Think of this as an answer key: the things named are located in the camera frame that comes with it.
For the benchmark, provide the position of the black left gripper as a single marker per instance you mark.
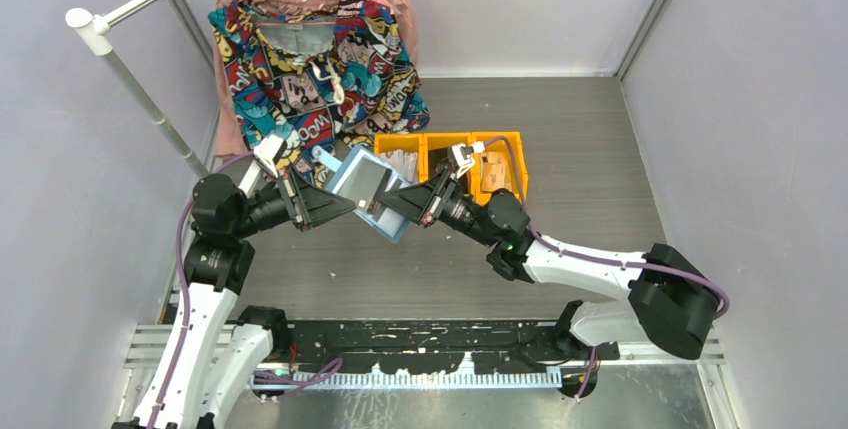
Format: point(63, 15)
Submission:
point(311, 206)

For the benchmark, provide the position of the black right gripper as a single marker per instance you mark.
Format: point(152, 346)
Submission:
point(421, 202)

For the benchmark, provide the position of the grey credit card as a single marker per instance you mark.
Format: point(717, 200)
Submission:
point(363, 182)

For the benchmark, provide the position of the blue leather card holder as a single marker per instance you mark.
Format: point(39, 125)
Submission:
point(385, 221)

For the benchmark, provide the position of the yellow three-compartment bin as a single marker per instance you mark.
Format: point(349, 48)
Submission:
point(509, 142)

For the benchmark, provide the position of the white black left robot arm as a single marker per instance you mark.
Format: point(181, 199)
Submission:
point(192, 387)

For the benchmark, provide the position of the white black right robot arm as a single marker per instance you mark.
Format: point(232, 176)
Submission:
point(657, 295)

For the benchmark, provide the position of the silver cards stack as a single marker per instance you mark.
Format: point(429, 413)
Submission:
point(404, 162)

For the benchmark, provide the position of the black cards stack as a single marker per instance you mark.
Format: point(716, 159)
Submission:
point(438, 160)

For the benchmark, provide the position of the orange cards stack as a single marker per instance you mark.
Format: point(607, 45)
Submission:
point(495, 172)

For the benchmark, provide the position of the colourful comic print shorts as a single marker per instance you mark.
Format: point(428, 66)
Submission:
point(318, 79)

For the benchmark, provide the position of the white metal clothes rack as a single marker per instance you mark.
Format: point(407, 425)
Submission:
point(93, 30)

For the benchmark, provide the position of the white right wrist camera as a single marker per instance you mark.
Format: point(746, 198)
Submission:
point(461, 157)

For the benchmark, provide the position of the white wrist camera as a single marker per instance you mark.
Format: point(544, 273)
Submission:
point(461, 157)
point(271, 153)

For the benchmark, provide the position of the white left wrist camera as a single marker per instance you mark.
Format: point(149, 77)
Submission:
point(271, 153)

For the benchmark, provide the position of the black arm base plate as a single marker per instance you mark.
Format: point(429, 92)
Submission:
point(430, 346)

